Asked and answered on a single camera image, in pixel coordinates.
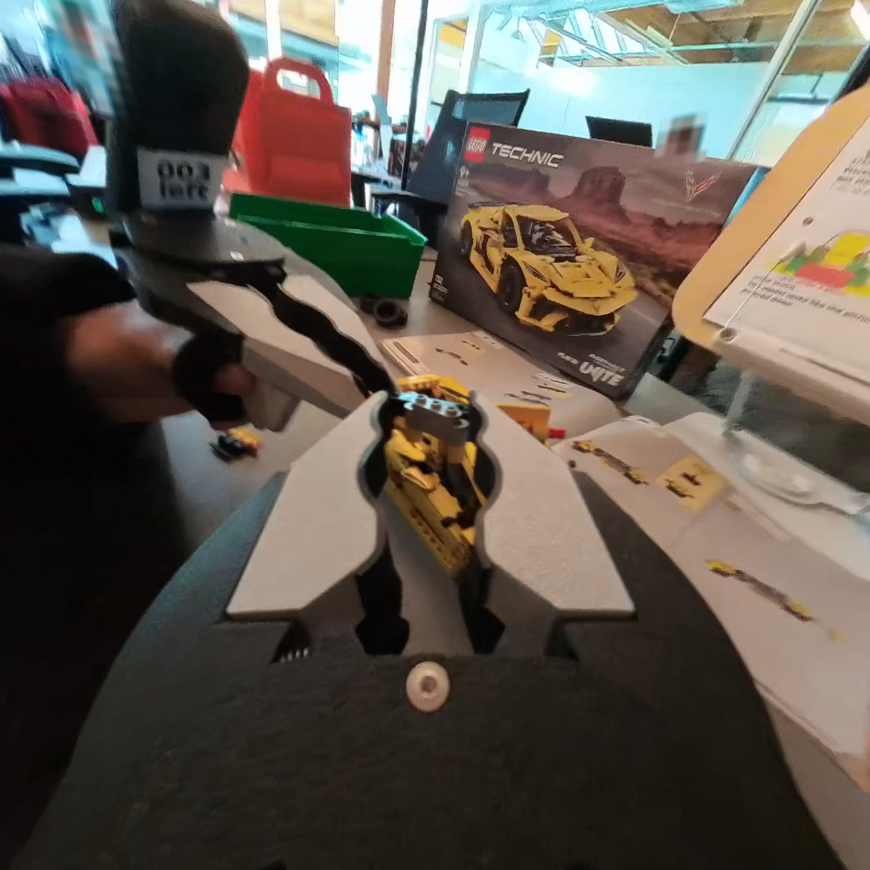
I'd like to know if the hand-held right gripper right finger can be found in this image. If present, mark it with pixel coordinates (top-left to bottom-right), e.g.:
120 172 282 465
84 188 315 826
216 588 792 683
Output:
462 391 638 657

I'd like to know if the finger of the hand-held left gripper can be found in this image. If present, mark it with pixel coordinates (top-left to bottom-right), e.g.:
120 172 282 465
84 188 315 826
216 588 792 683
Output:
272 271 398 398
187 280 382 418

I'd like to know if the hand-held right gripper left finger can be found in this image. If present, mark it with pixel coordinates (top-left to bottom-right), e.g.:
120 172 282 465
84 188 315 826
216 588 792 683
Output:
226 391 412 657

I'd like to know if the grey black Lego subassembly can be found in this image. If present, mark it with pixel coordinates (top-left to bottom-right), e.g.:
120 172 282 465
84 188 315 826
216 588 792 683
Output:
393 391 473 430

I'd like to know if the yellow toy brick car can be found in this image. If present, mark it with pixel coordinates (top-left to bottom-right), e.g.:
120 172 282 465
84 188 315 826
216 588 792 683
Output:
381 372 568 579

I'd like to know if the person's left forearm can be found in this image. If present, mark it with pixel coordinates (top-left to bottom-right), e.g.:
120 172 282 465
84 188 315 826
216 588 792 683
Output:
0 245 140 409

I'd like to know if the person's left hand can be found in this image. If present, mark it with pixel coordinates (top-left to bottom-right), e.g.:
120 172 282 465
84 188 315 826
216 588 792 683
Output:
68 314 258 432

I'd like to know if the green plastic bin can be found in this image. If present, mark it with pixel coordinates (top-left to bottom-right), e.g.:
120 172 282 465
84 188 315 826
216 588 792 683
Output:
230 192 428 300

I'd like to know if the yellow black brick assembly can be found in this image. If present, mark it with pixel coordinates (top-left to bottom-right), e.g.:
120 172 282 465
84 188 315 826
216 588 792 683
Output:
209 427 262 463

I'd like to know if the red plastic bin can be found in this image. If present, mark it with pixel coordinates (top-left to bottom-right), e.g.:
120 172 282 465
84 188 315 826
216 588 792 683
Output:
224 58 353 208

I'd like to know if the dark red bag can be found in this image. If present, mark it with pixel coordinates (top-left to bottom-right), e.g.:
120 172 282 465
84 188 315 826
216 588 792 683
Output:
0 78 99 160

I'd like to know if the open instruction booklet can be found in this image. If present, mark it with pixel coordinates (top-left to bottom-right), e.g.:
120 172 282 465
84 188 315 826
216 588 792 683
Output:
381 329 870 783

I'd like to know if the dark office chair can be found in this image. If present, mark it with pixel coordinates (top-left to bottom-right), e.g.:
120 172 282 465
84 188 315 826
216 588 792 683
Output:
408 88 531 205

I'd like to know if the toy brick set box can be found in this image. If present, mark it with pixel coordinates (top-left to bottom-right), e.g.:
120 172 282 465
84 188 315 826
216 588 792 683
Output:
430 121 759 402

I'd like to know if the instruction board on stand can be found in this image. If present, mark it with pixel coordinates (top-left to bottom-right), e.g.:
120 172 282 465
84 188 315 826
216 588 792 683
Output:
703 129 870 364
669 85 870 517

